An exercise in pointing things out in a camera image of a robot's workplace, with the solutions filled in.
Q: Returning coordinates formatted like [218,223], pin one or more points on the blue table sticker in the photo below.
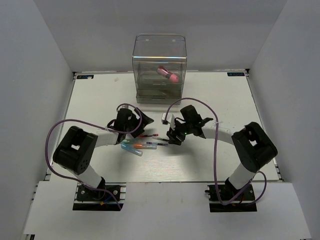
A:
[236,74]
[84,77]

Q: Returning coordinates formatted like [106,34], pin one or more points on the clear plastic drawer organizer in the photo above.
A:
[159,63]

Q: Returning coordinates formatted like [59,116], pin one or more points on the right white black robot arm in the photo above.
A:
[253,147]

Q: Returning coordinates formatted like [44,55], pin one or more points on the green highlighter marker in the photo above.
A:
[129,141]

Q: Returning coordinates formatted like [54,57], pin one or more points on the green gel pen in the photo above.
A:
[160,139]

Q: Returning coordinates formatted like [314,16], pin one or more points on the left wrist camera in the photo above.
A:
[122,106]

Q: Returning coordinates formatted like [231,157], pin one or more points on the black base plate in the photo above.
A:
[88,200]
[242,204]

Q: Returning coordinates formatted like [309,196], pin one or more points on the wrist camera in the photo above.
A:
[122,106]
[168,119]

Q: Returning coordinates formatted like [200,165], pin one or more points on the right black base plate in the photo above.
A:
[242,204]

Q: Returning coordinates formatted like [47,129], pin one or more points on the left blue table sticker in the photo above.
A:
[84,77]

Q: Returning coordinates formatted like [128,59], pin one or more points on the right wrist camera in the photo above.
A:
[168,119]

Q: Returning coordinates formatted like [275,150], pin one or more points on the right blue table sticker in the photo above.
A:
[236,74]

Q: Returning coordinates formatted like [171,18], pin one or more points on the red gel pen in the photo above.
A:
[148,135]

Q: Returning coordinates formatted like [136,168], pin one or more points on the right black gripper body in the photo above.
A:
[181,129]

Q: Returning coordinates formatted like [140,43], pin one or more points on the blue highlighter marker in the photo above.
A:
[129,148]

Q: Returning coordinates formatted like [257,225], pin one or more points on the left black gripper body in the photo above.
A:
[134,125]

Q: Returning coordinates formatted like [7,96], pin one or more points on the blue gel pen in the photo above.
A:
[157,143]

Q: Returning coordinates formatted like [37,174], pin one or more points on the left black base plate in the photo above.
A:
[88,200]

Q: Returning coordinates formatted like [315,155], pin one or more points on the orange highlighter marker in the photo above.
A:
[144,146]

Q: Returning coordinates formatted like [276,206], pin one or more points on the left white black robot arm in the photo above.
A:
[75,151]

